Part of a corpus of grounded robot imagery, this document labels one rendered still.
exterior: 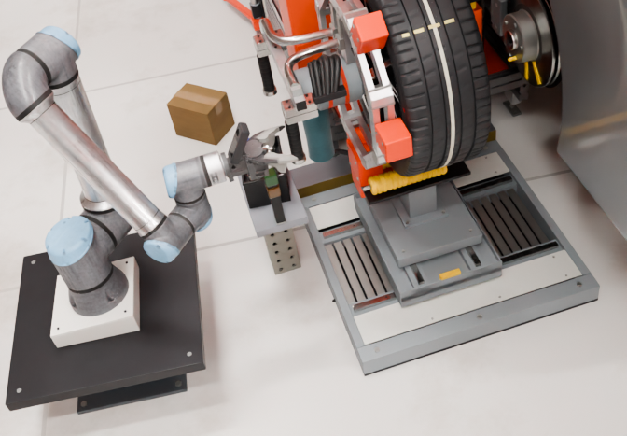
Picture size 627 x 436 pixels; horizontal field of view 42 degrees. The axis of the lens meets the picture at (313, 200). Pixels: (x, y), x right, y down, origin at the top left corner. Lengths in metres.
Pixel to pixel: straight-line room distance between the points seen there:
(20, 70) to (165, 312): 0.91
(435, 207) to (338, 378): 0.66
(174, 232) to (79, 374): 0.60
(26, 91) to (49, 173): 1.65
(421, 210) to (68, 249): 1.17
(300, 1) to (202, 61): 1.51
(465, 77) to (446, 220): 0.78
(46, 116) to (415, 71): 0.95
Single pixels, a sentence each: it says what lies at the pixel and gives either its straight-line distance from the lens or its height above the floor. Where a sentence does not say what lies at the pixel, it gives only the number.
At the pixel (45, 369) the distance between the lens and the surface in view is 2.70.
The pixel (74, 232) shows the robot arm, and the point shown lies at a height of 0.63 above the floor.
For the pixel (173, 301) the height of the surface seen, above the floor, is 0.30.
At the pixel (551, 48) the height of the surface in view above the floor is 0.90.
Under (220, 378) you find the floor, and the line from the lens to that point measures 2.85.
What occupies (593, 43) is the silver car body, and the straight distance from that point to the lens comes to 1.99.
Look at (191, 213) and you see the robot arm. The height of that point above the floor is 0.72.
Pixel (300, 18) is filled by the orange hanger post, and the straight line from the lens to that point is 2.77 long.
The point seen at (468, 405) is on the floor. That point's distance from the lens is 2.69.
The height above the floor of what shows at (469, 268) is 0.16.
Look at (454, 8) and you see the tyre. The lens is 2.22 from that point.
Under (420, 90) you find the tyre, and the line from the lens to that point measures 2.17.
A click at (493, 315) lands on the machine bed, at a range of 2.79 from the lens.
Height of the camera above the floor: 2.32
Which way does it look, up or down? 45 degrees down
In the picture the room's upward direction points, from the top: 11 degrees counter-clockwise
